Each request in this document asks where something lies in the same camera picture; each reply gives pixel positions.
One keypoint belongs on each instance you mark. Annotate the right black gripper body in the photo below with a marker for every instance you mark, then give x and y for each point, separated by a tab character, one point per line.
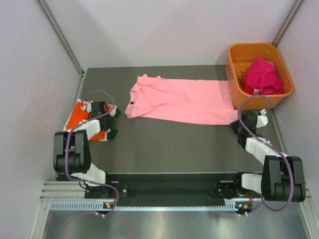
236	127

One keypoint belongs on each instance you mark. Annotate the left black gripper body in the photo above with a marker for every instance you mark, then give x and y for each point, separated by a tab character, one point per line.
104	113

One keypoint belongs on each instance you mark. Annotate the dark green t shirt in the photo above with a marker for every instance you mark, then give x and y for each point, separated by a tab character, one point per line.
112	118

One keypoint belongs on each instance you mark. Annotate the white printed t shirt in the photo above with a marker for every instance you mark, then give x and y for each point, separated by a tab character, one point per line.
99	126

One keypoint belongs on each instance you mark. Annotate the magenta t shirt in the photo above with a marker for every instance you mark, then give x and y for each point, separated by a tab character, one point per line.
261	79

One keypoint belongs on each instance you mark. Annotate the light pink t shirt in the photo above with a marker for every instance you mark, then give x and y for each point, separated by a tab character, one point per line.
206	102

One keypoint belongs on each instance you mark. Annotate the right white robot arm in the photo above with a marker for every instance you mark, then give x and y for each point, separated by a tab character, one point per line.
282	178

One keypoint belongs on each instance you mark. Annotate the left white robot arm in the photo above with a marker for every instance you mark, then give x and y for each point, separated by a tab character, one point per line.
71	151

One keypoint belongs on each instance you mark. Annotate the orange plastic basket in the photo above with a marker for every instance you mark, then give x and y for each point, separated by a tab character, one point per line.
240	58

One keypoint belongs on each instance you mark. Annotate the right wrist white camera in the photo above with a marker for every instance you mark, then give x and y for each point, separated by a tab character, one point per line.
262	119

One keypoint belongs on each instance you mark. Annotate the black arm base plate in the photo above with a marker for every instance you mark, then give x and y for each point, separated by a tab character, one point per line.
174	200

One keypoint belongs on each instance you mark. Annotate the aluminium frame rail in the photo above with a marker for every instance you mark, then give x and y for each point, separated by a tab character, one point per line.
52	190

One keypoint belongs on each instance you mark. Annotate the grey slotted cable duct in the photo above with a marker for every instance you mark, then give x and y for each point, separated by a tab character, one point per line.
101	206

